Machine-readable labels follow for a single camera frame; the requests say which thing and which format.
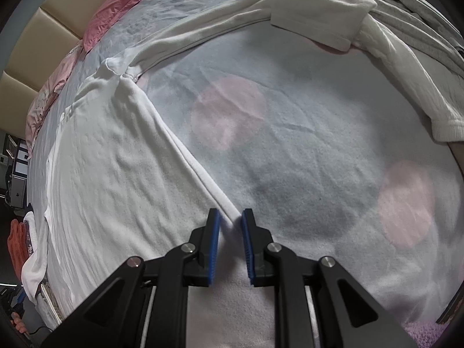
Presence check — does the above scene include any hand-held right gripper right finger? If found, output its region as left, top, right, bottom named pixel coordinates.
left=242, top=208, right=419, bottom=348

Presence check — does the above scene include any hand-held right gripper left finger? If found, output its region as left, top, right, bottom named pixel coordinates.
left=43, top=208, right=220, bottom=348

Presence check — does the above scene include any white fleece hoodie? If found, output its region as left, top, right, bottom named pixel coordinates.
left=21, top=0, right=379, bottom=348

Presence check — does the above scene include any stack of folded beige clothes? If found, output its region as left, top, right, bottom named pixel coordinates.
left=35, top=282, right=65, bottom=325

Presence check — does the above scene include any person's left hand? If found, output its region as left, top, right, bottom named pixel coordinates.
left=10, top=311, right=30, bottom=335

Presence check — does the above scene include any folded orange towel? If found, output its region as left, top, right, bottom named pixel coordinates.
left=9, top=219, right=28, bottom=273

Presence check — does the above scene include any folded white cloth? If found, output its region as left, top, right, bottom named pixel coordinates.
left=23, top=212, right=37, bottom=240

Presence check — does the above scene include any grey pink-dotted bed blanket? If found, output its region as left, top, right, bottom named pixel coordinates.
left=25, top=0, right=464, bottom=334

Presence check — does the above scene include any bedside stand with white boxes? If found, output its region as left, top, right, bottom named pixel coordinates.
left=0, top=133, right=30, bottom=208

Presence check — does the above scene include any purple fluffy mat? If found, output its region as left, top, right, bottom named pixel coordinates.
left=402, top=320, right=451, bottom=348

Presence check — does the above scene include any light pink pillow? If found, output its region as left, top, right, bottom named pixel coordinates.
left=25, top=39, right=88, bottom=146

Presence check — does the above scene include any white knit garment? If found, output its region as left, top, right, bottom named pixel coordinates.
left=353, top=17, right=464, bottom=143

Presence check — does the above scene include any dark pink pillow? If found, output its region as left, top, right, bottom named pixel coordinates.
left=83, top=0, right=184, bottom=50

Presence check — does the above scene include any beige padded headboard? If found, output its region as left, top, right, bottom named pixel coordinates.
left=0, top=0, right=143, bottom=92

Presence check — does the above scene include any grey garment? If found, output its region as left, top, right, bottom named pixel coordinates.
left=341, top=0, right=464, bottom=66

